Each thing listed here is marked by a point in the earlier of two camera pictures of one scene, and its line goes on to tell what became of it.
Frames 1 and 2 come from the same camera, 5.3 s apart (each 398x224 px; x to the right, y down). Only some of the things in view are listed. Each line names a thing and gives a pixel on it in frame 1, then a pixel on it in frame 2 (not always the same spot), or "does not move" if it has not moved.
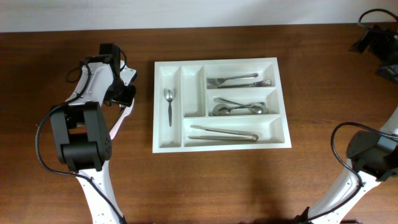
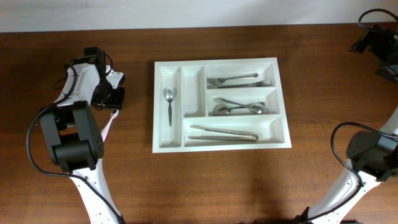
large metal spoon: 224,109 to 256,108
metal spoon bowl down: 256,107 does not move
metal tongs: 249,137 does not move
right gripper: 382,37 does not move
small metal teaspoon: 169,96 does not move
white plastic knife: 126,112 to 104,132
